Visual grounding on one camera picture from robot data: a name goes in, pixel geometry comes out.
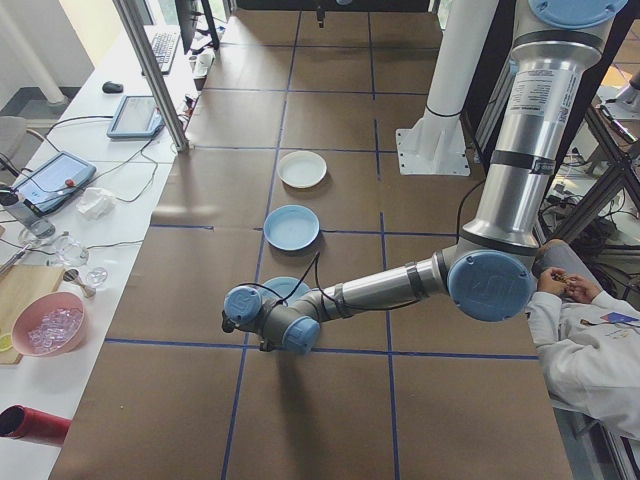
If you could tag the light blue round plate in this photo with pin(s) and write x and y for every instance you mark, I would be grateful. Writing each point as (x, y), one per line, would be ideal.
(291, 227)
(280, 287)

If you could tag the white round plate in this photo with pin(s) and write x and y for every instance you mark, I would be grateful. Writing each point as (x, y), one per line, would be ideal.
(302, 169)

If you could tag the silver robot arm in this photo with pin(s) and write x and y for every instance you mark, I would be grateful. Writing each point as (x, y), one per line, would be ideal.
(530, 125)

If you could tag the person's left hand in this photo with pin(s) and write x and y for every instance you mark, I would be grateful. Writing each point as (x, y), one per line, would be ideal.
(550, 281)

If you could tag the person's right hand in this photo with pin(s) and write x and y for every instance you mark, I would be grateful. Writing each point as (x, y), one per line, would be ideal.
(584, 290)

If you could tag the black monitor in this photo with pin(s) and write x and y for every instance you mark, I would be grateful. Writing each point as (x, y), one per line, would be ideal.
(186, 25)

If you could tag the white pillar base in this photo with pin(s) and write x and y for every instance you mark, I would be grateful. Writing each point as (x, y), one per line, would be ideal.
(450, 60)

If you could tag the black and white keyboard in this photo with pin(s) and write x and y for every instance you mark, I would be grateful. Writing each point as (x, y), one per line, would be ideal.
(165, 50)

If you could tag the small clear glass dish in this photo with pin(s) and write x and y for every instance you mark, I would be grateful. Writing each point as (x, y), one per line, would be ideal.
(96, 278)

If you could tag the metal jigger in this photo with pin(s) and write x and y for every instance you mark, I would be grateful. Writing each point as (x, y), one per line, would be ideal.
(75, 275)

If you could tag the pink bowl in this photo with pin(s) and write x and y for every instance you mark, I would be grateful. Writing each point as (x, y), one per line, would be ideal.
(60, 347)

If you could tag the light blue teach pendant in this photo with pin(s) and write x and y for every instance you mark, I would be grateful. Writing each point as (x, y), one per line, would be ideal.
(55, 177)
(135, 115)

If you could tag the clear plastic ice cubes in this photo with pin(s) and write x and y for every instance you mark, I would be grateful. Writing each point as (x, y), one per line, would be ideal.
(52, 325)

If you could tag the clear glass bowl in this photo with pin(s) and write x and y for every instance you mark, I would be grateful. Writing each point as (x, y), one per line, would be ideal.
(70, 252)

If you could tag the black computer mouse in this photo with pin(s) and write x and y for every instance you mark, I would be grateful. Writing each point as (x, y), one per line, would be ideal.
(112, 87)

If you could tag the crumpled white tissue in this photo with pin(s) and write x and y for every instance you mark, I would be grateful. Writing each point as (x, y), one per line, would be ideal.
(95, 202)

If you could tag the red cylindrical tube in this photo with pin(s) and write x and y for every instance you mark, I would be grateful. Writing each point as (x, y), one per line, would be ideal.
(40, 425)

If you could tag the wooden cutting board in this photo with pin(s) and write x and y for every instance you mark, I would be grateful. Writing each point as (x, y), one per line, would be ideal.
(30, 285)

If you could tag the yellow-green lime slice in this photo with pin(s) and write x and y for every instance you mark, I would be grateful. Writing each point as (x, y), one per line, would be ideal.
(4, 342)

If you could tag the metal bar spoon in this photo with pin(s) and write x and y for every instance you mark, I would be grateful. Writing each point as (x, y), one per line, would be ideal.
(12, 261)

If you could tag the white side desk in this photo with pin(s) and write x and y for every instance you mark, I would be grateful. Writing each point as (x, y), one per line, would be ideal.
(80, 150)

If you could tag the clear bottle with black cap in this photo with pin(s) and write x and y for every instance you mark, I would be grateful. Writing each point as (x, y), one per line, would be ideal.
(25, 215)

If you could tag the person in white coat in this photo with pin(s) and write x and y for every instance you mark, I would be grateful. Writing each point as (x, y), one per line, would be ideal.
(590, 370)

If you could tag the grey office chair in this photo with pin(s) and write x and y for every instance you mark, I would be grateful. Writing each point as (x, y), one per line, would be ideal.
(12, 132)

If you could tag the blue ID badge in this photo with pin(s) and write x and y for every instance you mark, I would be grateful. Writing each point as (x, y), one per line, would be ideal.
(620, 318)

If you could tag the aluminium frame post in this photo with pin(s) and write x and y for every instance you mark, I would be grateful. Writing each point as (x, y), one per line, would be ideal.
(152, 75)

